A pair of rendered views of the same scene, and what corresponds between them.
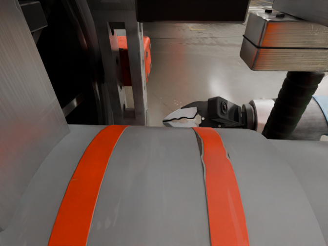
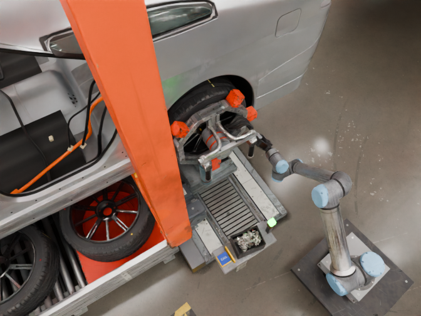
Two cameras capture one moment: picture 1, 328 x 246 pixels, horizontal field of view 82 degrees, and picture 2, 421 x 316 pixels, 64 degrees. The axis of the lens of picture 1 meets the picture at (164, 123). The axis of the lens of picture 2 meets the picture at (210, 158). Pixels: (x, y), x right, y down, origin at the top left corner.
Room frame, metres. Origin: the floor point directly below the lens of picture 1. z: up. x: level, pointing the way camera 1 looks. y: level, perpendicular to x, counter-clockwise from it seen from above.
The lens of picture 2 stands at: (-0.65, -1.01, 2.77)
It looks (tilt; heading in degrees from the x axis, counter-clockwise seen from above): 60 degrees down; 58
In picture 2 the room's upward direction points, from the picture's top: 2 degrees counter-clockwise
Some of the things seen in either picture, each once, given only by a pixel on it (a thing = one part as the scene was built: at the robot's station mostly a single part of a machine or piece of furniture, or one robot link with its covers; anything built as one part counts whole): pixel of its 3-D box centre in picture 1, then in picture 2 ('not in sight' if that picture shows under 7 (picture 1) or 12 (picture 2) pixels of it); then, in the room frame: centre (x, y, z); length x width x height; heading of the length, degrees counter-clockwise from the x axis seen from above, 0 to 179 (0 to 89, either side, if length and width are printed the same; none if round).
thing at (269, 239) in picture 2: not in sight; (244, 246); (-0.13, -0.59, 0.44); 0.43 x 0.17 x 0.03; 178
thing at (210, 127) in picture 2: not in sight; (207, 139); (-0.05, -0.04, 1.03); 0.19 x 0.18 x 0.11; 88
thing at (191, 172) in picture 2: not in sight; (202, 155); (0.06, 0.24, 0.32); 0.40 x 0.30 x 0.28; 178
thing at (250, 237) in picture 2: not in sight; (247, 242); (-0.11, -0.59, 0.51); 0.20 x 0.14 x 0.13; 168
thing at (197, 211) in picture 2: not in sight; (185, 201); (-0.26, -0.01, 0.26); 0.42 x 0.18 x 0.35; 88
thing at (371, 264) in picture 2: not in sight; (367, 266); (0.40, -1.15, 0.59); 0.17 x 0.15 x 0.18; 172
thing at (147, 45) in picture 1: (130, 60); (249, 114); (0.37, 0.07, 0.85); 0.09 x 0.08 x 0.07; 178
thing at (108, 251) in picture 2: not in sight; (109, 214); (-0.81, 0.18, 0.39); 0.66 x 0.66 x 0.24
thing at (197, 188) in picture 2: not in sight; (202, 166); (0.06, 0.24, 0.13); 0.50 x 0.36 x 0.10; 178
